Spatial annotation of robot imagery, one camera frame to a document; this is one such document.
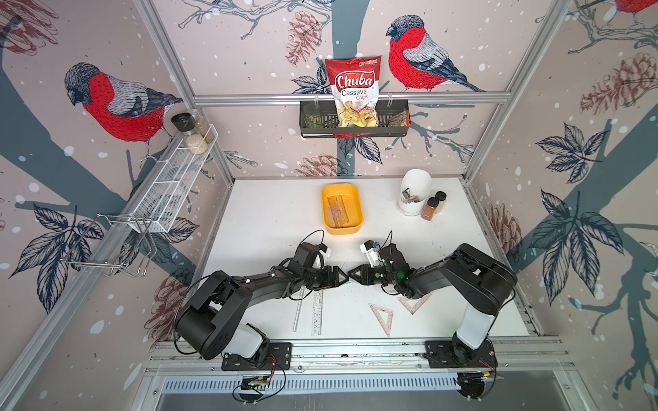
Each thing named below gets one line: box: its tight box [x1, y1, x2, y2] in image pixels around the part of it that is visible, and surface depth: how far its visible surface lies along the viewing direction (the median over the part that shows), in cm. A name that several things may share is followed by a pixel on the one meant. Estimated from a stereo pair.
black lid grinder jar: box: [170, 112, 196, 137], surface depth 81 cm
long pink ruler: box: [327, 194, 350, 228], surface depth 110 cm
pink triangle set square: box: [367, 303, 394, 337], surface depth 83 cm
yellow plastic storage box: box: [321, 183, 364, 235], surface depth 113 cm
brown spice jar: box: [421, 196, 440, 221], surface depth 103 cm
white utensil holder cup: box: [397, 168, 432, 217], surface depth 105 cm
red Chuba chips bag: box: [324, 55, 382, 128], surface depth 84 cm
